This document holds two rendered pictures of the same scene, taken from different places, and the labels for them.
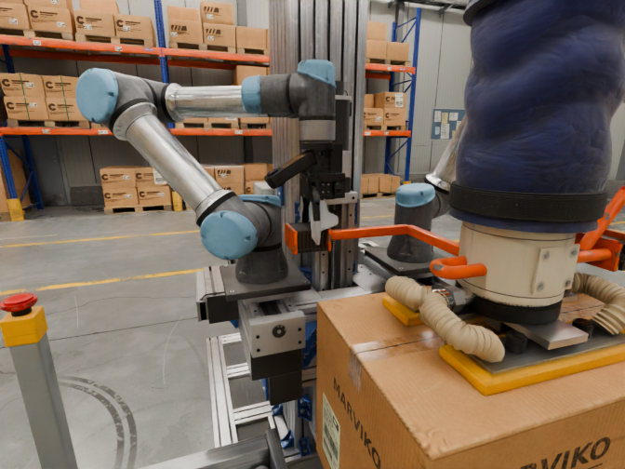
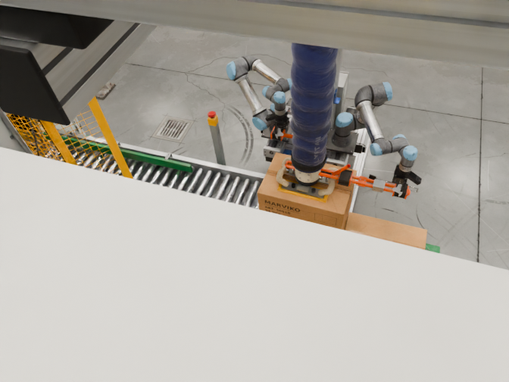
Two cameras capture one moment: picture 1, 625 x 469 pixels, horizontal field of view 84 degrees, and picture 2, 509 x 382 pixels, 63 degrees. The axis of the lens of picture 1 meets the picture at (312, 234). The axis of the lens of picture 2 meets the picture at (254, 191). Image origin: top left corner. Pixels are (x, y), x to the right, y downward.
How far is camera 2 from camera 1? 2.48 m
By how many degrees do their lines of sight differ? 50
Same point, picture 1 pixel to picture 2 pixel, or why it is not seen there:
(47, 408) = (217, 142)
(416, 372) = (272, 180)
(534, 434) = (278, 198)
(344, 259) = not seen: hidden behind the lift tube
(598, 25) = (301, 139)
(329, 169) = (282, 120)
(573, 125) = (298, 153)
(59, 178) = not seen: outside the picture
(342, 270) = not seen: hidden behind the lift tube
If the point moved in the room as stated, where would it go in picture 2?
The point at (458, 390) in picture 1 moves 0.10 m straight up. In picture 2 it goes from (274, 187) to (274, 177)
